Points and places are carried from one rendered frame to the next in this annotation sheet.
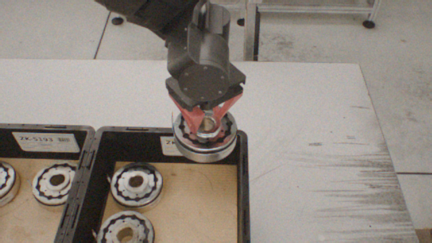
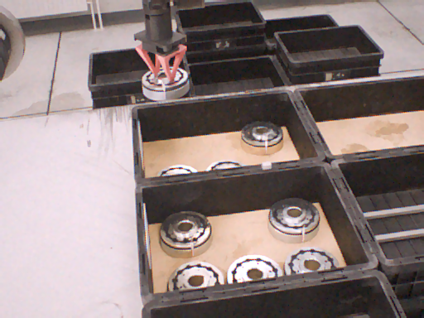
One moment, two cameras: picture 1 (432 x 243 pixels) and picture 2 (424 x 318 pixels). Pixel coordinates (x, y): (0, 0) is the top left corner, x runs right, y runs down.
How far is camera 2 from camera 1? 1.22 m
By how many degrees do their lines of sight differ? 68
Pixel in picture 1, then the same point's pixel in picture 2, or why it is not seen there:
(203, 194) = (174, 155)
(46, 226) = (227, 237)
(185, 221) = (200, 160)
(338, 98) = (34, 133)
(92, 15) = not seen: outside the picture
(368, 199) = not seen: hidden behind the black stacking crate
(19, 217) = (223, 258)
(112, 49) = not seen: outside the picture
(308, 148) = (93, 146)
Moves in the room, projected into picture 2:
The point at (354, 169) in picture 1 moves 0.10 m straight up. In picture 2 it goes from (115, 124) to (110, 96)
